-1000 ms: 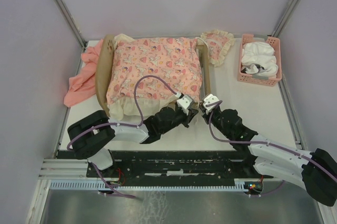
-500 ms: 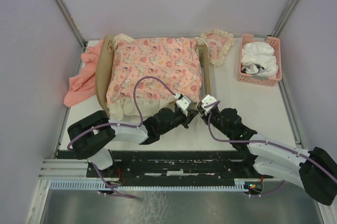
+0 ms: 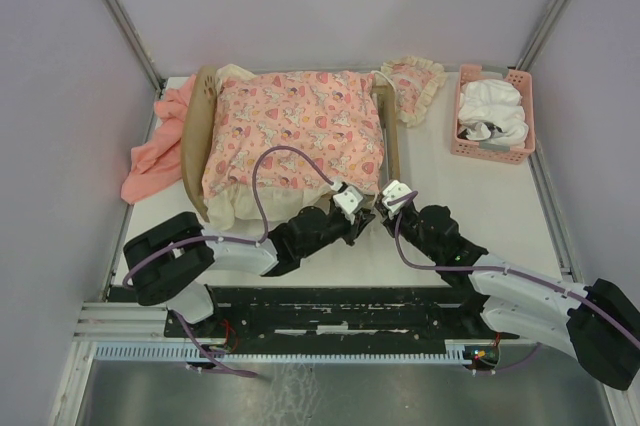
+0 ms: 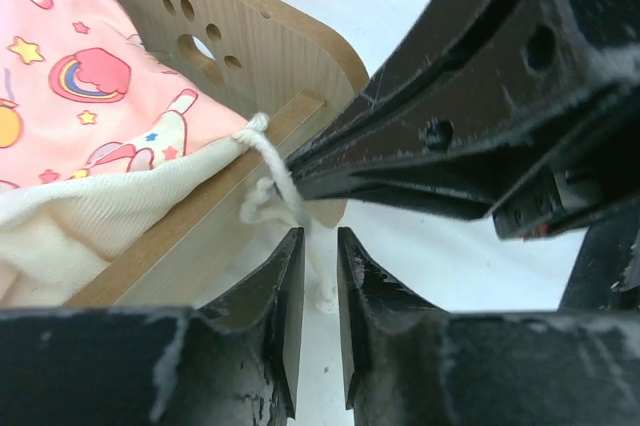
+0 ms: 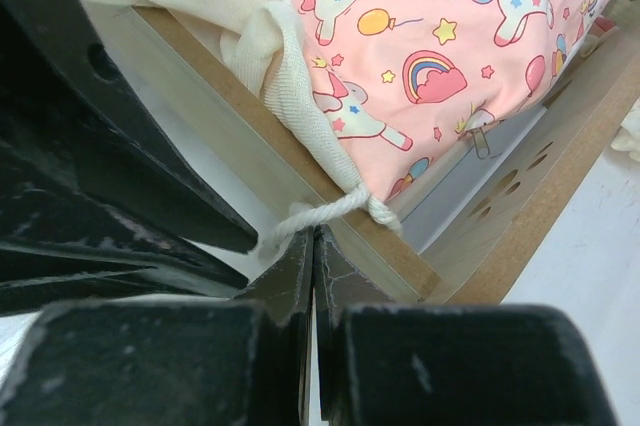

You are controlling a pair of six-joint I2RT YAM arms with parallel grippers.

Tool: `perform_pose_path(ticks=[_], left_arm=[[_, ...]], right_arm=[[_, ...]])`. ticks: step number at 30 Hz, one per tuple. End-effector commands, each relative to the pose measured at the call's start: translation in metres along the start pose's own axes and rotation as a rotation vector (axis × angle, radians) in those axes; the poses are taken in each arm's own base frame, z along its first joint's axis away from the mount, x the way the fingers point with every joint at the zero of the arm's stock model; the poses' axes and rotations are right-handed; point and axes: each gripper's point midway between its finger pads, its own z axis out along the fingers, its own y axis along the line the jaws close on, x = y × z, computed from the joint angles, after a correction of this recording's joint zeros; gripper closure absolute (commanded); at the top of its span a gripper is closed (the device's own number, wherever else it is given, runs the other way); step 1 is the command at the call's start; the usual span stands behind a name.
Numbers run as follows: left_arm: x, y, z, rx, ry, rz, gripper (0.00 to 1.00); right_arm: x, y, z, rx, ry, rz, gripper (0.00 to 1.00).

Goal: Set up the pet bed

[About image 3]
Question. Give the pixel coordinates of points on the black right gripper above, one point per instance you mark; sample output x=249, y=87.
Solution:
x=387, y=221

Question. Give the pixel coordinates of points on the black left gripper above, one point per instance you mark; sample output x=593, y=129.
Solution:
x=362, y=218

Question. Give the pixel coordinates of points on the pink unicorn print mattress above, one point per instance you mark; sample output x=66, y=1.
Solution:
x=279, y=138

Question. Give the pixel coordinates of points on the wooden striped pet bed frame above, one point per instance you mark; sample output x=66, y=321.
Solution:
x=197, y=134

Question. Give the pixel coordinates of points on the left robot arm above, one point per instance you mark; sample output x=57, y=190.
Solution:
x=165, y=262

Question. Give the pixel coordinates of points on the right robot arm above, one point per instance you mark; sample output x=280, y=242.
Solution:
x=597, y=324

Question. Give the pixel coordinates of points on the pink plastic basket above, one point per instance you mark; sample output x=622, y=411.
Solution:
x=522, y=81

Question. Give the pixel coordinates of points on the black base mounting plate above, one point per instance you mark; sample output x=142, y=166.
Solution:
x=348, y=320

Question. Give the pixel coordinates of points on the white cloth in basket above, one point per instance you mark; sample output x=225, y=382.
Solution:
x=491, y=112

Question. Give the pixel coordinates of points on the small pink frilled pillow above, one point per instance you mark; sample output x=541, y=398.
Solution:
x=416, y=82

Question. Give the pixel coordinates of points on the salmon pink cloth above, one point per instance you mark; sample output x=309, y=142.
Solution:
x=156, y=164

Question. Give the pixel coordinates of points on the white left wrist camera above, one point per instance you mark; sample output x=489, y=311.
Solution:
x=350, y=198

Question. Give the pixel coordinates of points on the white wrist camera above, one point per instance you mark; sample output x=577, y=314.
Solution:
x=393, y=197
x=350, y=198

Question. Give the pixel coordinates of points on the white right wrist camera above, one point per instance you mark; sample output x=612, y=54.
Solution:
x=393, y=197

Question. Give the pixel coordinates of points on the white slotted cable duct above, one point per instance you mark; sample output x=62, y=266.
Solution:
x=185, y=351

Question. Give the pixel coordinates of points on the right aluminium frame post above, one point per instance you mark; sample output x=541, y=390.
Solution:
x=542, y=33

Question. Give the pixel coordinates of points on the aluminium frame post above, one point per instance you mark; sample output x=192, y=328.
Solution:
x=542, y=33
x=131, y=36

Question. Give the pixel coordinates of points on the left aluminium frame post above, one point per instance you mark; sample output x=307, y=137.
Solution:
x=131, y=36

